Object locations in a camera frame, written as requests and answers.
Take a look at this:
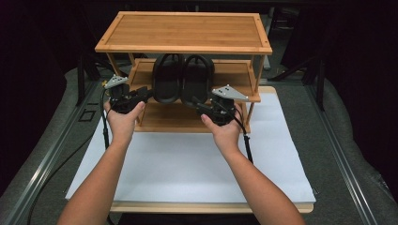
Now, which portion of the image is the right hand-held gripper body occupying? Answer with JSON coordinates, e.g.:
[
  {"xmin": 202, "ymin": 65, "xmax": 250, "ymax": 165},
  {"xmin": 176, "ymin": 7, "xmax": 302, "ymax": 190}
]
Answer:
[{"xmin": 207, "ymin": 84, "xmax": 250, "ymax": 127}]

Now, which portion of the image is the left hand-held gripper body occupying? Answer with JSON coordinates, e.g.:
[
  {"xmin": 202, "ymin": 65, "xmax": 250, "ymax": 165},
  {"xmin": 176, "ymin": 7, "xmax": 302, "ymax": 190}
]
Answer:
[{"xmin": 103, "ymin": 74, "xmax": 146, "ymax": 114}]

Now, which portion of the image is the black slipper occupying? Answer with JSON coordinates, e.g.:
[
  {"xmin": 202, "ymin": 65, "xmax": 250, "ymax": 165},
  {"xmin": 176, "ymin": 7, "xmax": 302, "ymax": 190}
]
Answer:
[
  {"xmin": 151, "ymin": 52, "xmax": 186, "ymax": 104},
  {"xmin": 180, "ymin": 54, "xmax": 216, "ymax": 109}
]

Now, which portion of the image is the wooden three-tier shoe rack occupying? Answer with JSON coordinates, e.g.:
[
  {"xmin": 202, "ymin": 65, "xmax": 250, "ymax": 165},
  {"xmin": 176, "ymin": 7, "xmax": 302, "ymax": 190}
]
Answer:
[{"xmin": 94, "ymin": 10, "xmax": 273, "ymax": 134}]

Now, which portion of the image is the person's left hand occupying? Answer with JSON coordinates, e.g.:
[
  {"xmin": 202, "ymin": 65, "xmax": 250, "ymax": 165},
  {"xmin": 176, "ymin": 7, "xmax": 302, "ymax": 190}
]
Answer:
[{"xmin": 103, "ymin": 100, "xmax": 146, "ymax": 148}]

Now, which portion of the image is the person's right hand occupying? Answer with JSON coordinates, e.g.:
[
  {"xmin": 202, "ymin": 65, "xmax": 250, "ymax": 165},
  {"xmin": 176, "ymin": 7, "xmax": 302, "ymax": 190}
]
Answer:
[{"xmin": 200, "ymin": 104, "xmax": 245, "ymax": 158}]

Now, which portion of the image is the black stand leg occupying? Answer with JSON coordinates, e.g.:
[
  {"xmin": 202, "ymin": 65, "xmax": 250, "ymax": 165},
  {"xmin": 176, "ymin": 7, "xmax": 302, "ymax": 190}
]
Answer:
[
  {"xmin": 76, "ymin": 55, "xmax": 87, "ymax": 107},
  {"xmin": 314, "ymin": 59, "xmax": 327, "ymax": 113}
]

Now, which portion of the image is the white table sheet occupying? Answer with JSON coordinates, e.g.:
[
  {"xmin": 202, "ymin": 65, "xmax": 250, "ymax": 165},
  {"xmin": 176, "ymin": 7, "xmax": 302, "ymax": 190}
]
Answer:
[{"xmin": 65, "ymin": 90, "xmax": 317, "ymax": 204}]

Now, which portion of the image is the person's dark clothing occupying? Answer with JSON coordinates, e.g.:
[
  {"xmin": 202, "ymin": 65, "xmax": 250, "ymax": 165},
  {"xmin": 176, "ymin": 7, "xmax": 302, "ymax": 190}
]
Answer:
[{"xmin": 116, "ymin": 213, "xmax": 261, "ymax": 225}]

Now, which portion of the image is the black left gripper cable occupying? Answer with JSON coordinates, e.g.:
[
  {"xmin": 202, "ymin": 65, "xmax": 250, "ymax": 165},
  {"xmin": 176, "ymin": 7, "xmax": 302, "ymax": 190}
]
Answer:
[{"xmin": 99, "ymin": 88, "xmax": 111, "ymax": 150}]

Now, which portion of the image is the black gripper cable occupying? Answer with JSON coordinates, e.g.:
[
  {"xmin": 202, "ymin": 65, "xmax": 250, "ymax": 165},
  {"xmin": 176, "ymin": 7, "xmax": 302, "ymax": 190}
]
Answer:
[
  {"xmin": 99, "ymin": 88, "xmax": 111, "ymax": 150},
  {"xmin": 219, "ymin": 99, "xmax": 254, "ymax": 165}
]

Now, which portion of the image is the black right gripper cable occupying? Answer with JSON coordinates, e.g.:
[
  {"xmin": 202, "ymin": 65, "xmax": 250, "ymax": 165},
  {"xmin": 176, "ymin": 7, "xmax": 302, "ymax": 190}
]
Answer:
[{"xmin": 219, "ymin": 99, "xmax": 254, "ymax": 165}]

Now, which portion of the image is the grey metal floor rail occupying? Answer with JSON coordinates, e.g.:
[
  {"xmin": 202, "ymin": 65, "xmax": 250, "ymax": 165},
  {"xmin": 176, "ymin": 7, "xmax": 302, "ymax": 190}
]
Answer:
[
  {"xmin": 304, "ymin": 83, "xmax": 380, "ymax": 225},
  {"xmin": 0, "ymin": 81, "xmax": 99, "ymax": 225}
]

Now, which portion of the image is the black floor cable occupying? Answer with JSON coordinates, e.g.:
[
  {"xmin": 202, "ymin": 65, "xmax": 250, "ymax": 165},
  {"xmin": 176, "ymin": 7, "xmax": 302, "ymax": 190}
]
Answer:
[{"xmin": 26, "ymin": 134, "xmax": 95, "ymax": 225}]

